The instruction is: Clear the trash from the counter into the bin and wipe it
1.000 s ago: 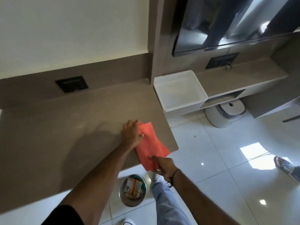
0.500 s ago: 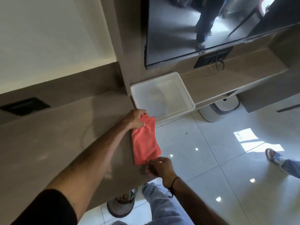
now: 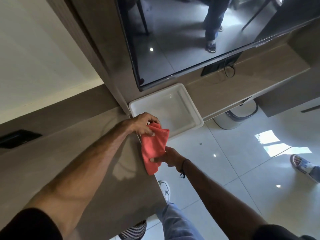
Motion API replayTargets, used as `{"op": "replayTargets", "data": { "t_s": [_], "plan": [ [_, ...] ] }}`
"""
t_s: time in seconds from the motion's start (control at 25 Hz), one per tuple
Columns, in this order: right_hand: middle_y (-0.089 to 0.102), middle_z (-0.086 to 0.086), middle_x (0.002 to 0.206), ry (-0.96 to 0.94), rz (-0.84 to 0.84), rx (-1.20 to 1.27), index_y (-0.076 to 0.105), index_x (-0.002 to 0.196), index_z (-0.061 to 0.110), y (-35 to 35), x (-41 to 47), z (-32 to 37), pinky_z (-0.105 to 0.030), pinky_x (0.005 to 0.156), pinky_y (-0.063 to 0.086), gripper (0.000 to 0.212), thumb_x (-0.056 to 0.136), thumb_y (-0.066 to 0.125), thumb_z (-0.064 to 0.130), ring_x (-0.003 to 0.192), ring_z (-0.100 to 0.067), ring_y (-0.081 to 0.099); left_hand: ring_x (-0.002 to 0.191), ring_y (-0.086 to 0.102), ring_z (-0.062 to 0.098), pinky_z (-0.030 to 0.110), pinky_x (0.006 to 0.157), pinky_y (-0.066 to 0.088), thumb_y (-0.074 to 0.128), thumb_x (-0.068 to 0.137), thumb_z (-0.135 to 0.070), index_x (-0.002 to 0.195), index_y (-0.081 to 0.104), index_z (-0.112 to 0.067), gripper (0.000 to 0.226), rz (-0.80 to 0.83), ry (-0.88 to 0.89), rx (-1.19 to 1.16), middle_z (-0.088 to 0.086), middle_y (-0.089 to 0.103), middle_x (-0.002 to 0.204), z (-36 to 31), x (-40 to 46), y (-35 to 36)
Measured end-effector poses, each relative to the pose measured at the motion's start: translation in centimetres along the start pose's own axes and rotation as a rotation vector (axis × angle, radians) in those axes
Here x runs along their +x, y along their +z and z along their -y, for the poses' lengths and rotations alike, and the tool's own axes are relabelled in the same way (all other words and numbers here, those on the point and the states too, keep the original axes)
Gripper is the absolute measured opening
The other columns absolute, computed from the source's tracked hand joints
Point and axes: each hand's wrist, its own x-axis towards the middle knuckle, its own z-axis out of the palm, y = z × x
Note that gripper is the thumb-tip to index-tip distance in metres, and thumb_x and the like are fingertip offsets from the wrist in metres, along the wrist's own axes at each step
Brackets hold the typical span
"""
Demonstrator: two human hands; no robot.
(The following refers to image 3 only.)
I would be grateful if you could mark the person's left hand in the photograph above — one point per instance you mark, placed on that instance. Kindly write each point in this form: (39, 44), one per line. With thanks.
(141, 122)

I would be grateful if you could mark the person's black left sleeve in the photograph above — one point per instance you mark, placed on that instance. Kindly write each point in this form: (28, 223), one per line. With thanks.
(30, 226)

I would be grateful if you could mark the black wall socket panel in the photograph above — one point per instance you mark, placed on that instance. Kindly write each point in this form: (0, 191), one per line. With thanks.
(220, 65)

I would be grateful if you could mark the person's right forearm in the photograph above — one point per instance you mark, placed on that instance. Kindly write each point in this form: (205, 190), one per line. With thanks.
(220, 194)

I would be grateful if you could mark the person's left thumb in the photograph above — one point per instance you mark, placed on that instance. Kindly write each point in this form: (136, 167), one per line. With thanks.
(149, 132)

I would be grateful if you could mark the person's right hand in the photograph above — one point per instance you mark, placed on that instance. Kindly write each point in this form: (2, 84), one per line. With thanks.
(172, 158)

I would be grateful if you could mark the person's white shoe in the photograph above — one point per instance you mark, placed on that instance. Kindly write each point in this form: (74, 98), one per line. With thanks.
(165, 189)

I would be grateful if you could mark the grey slide sandal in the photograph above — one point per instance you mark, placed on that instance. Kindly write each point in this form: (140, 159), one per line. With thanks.
(301, 165)

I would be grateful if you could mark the red cleaning cloth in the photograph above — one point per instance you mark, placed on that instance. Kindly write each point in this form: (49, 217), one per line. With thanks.
(153, 149)

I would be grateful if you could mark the person's black right sleeve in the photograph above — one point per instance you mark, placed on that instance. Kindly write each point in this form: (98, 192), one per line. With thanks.
(280, 233)

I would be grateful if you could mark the black wrist band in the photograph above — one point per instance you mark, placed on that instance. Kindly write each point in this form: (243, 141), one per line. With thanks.
(184, 166)

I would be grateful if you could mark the person's right thumb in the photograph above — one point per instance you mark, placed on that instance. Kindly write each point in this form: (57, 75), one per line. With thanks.
(156, 160)

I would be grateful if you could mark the black recessed socket panel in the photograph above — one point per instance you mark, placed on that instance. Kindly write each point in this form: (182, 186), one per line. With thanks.
(17, 138)

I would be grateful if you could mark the person's blue jeans leg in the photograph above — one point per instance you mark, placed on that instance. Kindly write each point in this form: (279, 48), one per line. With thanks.
(177, 222)

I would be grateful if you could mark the person's left forearm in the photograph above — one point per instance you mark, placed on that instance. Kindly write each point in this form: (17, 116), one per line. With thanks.
(82, 169)

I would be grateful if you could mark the white waste bin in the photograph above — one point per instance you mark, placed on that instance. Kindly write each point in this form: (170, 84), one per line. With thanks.
(236, 117)

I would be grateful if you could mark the black television screen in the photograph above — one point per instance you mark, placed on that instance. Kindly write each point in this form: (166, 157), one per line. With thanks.
(205, 34)

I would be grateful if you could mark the black striped stool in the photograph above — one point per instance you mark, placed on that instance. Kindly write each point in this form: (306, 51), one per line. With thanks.
(133, 231)

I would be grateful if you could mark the white plastic tray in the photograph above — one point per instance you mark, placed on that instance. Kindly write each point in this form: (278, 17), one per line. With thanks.
(172, 109)

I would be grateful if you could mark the person's black sleeve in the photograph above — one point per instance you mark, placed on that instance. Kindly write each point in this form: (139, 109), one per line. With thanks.
(280, 233)
(30, 226)

